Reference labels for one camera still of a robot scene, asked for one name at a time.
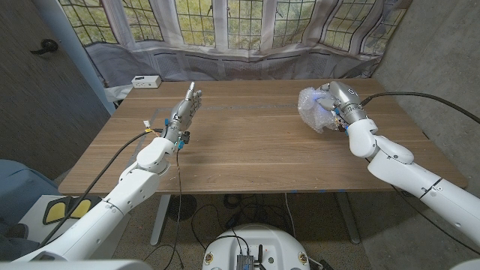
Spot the thin black left wrist cable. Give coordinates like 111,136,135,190
160,148,185,270

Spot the white table leg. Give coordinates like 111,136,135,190
334,191,362,245
149,193,172,247

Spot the round black floor fan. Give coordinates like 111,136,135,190
167,193,198,222

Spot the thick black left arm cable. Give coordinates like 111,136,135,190
37,128,164,248

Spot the pale blue door frame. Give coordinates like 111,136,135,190
29,0,116,116

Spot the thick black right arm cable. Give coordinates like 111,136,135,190
359,91,480,125

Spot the small white box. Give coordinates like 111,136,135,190
130,75,163,89

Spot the white pedal platform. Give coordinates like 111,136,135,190
18,193,132,260

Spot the printed window backdrop cloth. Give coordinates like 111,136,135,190
58,0,413,108

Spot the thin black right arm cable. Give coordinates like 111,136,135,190
389,183,480,257

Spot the white connector with wires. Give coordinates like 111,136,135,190
142,119,163,135

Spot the blue fabric seat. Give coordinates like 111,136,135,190
0,159,61,260

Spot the black yellow foot pedal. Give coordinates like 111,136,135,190
42,196,95,226

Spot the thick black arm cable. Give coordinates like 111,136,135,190
37,128,164,248
359,91,480,125

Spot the grey tape outline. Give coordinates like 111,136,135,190
114,103,380,192

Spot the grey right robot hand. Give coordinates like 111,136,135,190
316,80,371,127

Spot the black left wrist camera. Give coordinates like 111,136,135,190
175,130,191,150

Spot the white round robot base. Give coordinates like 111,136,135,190
201,223,311,270

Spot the black floor cable bundle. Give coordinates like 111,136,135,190
190,193,286,241

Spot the clear bubble wrap sheet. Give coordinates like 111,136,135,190
297,86,341,134

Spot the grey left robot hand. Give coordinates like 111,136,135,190
163,81,203,144

